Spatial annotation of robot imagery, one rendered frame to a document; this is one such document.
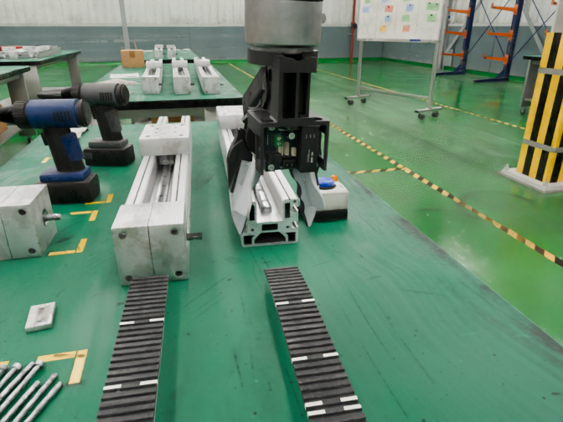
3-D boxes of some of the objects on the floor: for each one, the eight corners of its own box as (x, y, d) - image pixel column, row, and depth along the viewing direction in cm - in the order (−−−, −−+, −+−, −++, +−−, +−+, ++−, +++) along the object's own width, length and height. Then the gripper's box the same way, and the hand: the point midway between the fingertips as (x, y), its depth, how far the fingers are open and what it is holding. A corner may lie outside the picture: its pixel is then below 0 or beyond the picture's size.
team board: (343, 105, 684) (350, -36, 607) (366, 102, 709) (376, -34, 633) (418, 120, 568) (440, -51, 492) (442, 116, 594) (467, -47, 517)
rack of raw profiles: (432, 74, 1110) (445, -22, 1023) (463, 74, 1129) (478, -21, 1043) (528, 92, 814) (557, -42, 728) (567, 90, 834) (601, -40, 747)
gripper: (220, 54, 37) (227, 264, 46) (369, 54, 41) (349, 248, 50) (207, 45, 44) (214, 228, 53) (334, 47, 48) (322, 216, 57)
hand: (273, 219), depth 53 cm, fingers open, 8 cm apart
